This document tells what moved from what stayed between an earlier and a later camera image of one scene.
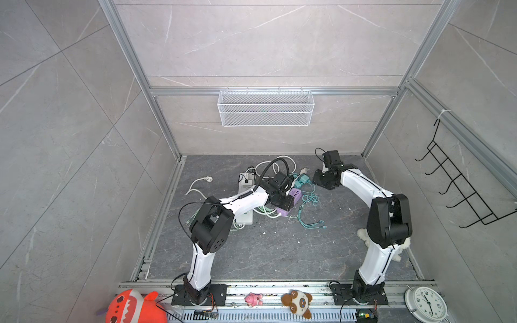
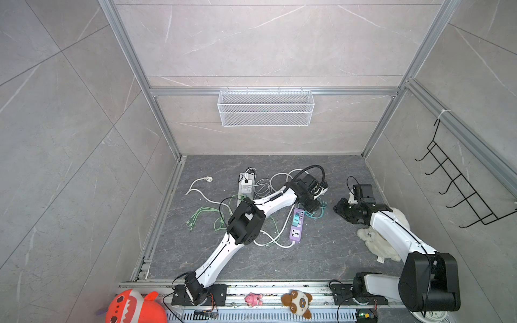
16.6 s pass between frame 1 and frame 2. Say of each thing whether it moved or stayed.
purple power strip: moved
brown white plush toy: stayed
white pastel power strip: stayed
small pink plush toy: stayed
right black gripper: moved
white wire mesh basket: stayed
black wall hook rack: stayed
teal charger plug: moved
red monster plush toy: stayed
